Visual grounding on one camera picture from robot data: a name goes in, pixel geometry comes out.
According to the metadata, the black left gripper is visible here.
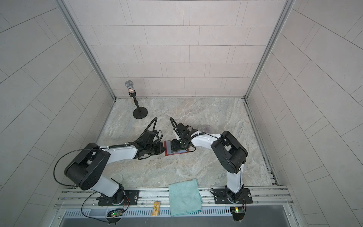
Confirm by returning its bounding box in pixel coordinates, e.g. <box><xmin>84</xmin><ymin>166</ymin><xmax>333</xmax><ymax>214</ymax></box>
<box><xmin>145</xmin><ymin>142</ymin><xmax>168</xmax><ymax>156</ymax></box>

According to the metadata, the red card holder wallet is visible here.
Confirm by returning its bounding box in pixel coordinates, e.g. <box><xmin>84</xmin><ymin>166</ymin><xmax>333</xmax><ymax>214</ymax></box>
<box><xmin>164</xmin><ymin>140</ymin><xmax>189</xmax><ymax>156</ymax></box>

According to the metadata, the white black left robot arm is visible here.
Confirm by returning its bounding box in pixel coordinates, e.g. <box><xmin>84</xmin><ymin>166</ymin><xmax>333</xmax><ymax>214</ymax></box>
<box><xmin>64</xmin><ymin>130</ymin><xmax>165</xmax><ymax>205</ymax></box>

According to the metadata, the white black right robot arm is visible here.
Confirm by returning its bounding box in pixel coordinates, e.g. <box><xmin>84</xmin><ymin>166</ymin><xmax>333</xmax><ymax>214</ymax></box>
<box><xmin>171</xmin><ymin>123</ymin><xmax>248</xmax><ymax>203</ymax></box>

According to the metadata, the microphone on black stand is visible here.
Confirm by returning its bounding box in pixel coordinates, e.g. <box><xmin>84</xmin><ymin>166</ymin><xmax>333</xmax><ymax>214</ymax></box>
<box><xmin>125</xmin><ymin>80</ymin><xmax>148</xmax><ymax>119</ymax></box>

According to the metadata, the teal folded cloth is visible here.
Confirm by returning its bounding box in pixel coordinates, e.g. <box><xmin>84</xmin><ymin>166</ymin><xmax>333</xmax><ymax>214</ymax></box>
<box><xmin>168</xmin><ymin>179</ymin><xmax>202</xmax><ymax>217</ymax></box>

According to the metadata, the small wooden block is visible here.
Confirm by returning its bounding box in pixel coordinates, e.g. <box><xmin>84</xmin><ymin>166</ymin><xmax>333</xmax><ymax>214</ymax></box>
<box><xmin>152</xmin><ymin>201</ymin><xmax>161</xmax><ymax>217</ymax></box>

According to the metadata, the left green circuit board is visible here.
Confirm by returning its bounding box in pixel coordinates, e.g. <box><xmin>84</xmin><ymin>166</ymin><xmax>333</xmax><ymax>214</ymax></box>
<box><xmin>107</xmin><ymin>209</ymin><xmax>123</xmax><ymax>218</ymax></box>

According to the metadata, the green circuit board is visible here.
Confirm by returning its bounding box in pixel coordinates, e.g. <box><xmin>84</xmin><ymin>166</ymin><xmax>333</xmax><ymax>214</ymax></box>
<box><xmin>107</xmin><ymin>209</ymin><xmax>123</xmax><ymax>218</ymax></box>
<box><xmin>230</xmin><ymin>207</ymin><xmax>246</xmax><ymax>221</ymax></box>

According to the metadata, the right green circuit board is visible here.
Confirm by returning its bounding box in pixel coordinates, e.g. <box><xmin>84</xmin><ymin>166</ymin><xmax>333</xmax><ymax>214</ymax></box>
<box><xmin>230</xmin><ymin>207</ymin><xmax>246</xmax><ymax>221</ymax></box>

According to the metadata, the aluminium corner profile left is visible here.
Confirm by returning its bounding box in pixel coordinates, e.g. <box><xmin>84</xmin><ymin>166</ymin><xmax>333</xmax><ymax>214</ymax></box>
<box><xmin>54</xmin><ymin>0</ymin><xmax>117</xmax><ymax>101</ymax></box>

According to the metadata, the aluminium corner profile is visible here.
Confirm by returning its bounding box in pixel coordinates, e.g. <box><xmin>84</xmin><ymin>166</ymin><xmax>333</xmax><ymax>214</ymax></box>
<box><xmin>54</xmin><ymin>0</ymin><xmax>117</xmax><ymax>101</ymax></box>
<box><xmin>244</xmin><ymin>0</ymin><xmax>294</xmax><ymax>100</ymax></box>

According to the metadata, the aluminium corner profile right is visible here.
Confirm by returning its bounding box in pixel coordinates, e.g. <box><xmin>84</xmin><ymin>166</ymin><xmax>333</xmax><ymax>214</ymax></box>
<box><xmin>244</xmin><ymin>0</ymin><xmax>294</xmax><ymax>100</ymax></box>

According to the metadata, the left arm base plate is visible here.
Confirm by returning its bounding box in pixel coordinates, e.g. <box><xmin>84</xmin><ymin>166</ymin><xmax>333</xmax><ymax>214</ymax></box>
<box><xmin>97</xmin><ymin>190</ymin><xmax>140</xmax><ymax>206</ymax></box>

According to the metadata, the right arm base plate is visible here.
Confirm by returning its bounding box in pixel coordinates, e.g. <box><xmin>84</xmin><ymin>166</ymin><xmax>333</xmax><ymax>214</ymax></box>
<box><xmin>209</xmin><ymin>187</ymin><xmax>253</xmax><ymax>204</ymax></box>

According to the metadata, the aluminium rail frame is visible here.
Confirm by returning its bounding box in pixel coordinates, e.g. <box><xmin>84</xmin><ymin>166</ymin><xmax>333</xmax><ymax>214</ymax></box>
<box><xmin>52</xmin><ymin>186</ymin><xmax>293</xmax><ymax>209</ymax></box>

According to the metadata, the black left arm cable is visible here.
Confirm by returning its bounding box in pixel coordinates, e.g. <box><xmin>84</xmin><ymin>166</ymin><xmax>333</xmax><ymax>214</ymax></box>
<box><xmin>53</xmin><ymin>147</ymin><xmax>94</xmax><ymax>188</ymax></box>

